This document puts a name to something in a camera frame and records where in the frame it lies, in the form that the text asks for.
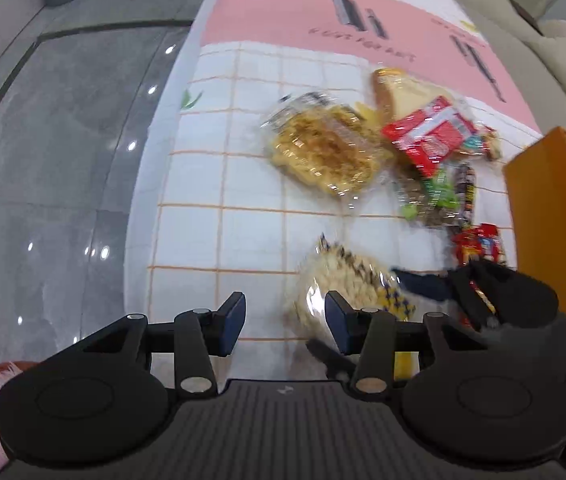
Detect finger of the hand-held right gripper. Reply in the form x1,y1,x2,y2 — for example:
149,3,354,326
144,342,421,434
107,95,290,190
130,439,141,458
307,338,360,382
392,266,464,307

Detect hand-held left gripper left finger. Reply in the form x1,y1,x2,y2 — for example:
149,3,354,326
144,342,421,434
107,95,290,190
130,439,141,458
70,291,248,394

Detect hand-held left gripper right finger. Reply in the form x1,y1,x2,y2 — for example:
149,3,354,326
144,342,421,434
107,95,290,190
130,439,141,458
324,290,494,395

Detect clear popcorn bag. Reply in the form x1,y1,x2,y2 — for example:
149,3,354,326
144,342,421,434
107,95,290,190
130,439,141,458
283,232,416,337

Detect orange box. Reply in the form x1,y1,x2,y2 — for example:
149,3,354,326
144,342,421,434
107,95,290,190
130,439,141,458
503,127,566,317

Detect sliced bread packet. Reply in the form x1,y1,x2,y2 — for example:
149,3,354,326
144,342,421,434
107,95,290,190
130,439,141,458
373,67,466,123

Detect small red snack packet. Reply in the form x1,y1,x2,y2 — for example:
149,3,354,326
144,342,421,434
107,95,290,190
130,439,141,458
450,224,508,269

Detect green snack packet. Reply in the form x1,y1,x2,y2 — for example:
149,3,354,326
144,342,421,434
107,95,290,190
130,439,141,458
398,165,464,227

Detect dark striped candy stick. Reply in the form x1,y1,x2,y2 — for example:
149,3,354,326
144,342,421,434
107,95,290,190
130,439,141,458
453,162,478,226

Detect pink checked printed tablecloth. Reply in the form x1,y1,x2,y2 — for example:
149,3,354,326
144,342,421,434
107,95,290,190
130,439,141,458
123,0,546,381

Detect date walnut snack packet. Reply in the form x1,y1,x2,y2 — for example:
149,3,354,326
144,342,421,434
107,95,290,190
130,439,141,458
464,125,502,162

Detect clear waffle pack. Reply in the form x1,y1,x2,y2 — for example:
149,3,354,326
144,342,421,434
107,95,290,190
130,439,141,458
260,91,384,199

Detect cream sofa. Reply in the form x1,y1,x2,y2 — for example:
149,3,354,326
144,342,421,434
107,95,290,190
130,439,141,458
430,0,566,126

